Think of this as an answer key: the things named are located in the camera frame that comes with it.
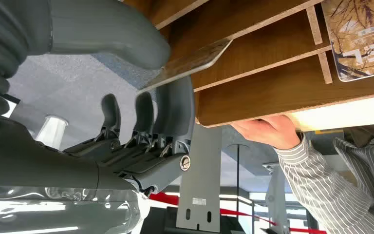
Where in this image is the brown wooden card rack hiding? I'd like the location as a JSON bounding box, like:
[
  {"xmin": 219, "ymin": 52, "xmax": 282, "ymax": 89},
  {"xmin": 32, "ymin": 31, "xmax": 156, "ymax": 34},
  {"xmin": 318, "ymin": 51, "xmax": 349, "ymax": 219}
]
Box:
[{"xmin": 122, "ymin": 0, "xmax": 374, "ymax": 129}]

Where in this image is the tree print card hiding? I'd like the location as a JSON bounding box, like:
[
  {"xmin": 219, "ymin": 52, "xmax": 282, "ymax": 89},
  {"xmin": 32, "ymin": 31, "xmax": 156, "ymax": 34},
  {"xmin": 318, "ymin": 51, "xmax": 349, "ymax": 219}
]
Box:
[{"xmin": 320, "ymin": 0, "xmax": 374, "ymax": 83}]

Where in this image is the white table leg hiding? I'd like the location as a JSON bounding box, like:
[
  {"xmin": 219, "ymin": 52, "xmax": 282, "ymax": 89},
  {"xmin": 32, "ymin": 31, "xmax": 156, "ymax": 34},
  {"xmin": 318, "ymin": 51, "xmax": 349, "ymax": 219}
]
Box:
[{"xmin": 35, "ymin": 115, "xmax": 69, "ymax": 151}]

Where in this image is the red barrier ribbon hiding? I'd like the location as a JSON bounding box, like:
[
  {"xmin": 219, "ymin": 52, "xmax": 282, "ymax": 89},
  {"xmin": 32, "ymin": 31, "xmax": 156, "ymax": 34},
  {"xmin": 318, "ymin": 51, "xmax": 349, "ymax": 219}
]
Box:
[{"xmin": 148, "ymin": 192, "xmax": 328, "ymax": 234}]

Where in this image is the ribbed grey right arm sleeve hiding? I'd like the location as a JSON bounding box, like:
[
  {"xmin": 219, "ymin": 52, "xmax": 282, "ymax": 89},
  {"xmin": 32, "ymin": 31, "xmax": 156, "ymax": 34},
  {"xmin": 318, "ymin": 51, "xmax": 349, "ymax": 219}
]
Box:
[{"xmin": 0, "ymin": 0, "xmax": 53, "ymax": 123}]

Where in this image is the thin black pole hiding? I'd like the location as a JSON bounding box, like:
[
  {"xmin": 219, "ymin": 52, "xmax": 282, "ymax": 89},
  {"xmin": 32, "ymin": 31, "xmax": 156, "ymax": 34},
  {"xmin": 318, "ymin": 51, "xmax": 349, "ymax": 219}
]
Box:
[{"xmin": 236, "ymin": 144, "xmax": 240, "ymax": 211}]

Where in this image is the white metal stand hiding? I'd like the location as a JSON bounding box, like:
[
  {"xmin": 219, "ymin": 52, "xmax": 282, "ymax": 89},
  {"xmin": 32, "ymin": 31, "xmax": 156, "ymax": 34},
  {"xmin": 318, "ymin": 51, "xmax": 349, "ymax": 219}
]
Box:
[{"xmin": 262, "ymin": 162, "xmax": 290, "ymax": 234}]

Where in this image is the grey metal bracket plate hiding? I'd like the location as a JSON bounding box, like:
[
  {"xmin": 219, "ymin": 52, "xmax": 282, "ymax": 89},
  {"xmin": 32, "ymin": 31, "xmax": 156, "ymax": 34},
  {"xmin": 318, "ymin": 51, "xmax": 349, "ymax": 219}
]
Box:
[{"xmin": 175, "ymin": 124, "xmax": 224, "ymax": 234}]

